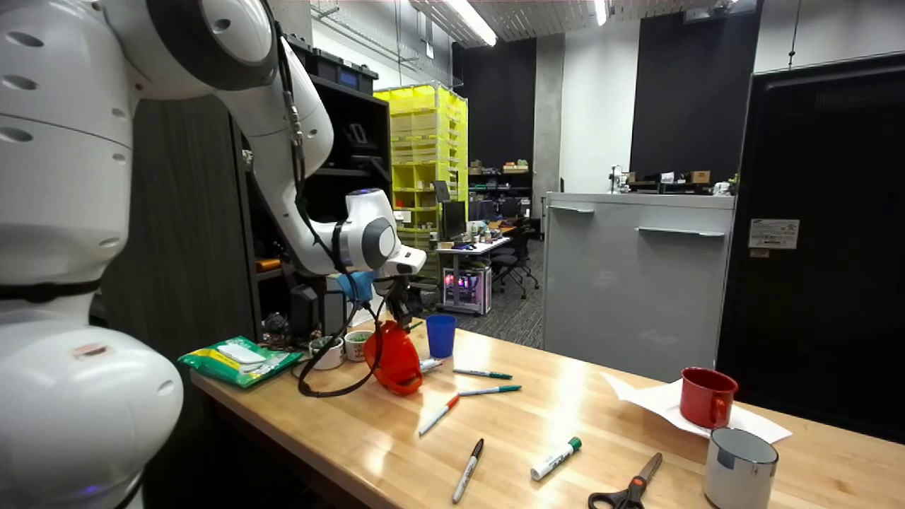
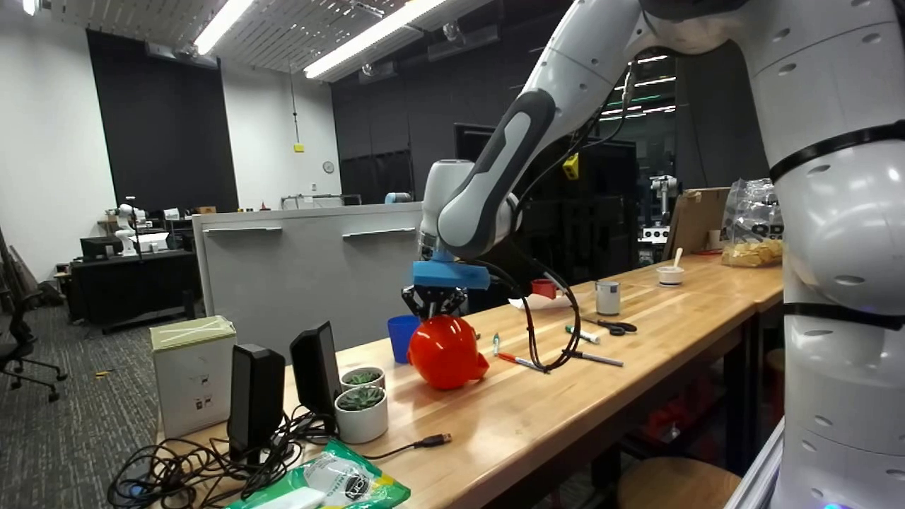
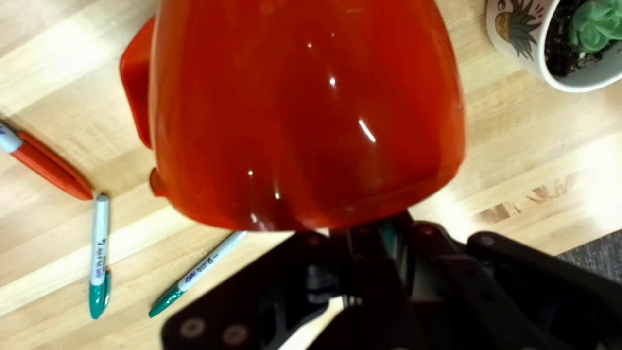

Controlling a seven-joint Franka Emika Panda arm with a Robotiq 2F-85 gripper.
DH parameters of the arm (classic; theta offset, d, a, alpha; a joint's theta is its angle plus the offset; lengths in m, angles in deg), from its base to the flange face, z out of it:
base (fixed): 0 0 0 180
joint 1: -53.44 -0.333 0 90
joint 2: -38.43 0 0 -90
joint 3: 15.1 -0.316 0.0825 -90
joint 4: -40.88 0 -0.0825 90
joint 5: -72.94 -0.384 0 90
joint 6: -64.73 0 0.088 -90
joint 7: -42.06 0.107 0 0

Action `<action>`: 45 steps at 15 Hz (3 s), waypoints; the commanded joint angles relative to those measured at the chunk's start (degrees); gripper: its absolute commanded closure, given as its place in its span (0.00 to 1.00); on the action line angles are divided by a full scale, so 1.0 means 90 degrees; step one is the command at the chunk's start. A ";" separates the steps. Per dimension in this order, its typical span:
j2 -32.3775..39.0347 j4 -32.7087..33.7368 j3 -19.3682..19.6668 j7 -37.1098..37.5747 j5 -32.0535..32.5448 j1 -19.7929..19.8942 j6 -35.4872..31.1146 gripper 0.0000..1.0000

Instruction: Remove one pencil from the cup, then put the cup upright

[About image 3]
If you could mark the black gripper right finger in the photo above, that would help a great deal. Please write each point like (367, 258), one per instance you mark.
(505, 297)

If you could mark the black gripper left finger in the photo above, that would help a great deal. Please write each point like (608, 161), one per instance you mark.
(292, 297)

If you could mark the red plastic bowl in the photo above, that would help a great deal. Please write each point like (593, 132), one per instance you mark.
(292, 116)

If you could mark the green-capped thin white marker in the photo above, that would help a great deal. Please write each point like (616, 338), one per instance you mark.
(200, 270)
(99, 245)

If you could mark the printed white succulent pot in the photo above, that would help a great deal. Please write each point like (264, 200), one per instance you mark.
(517, 31)

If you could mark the red-capped white marker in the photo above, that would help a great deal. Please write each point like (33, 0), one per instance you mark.
(51, 165)

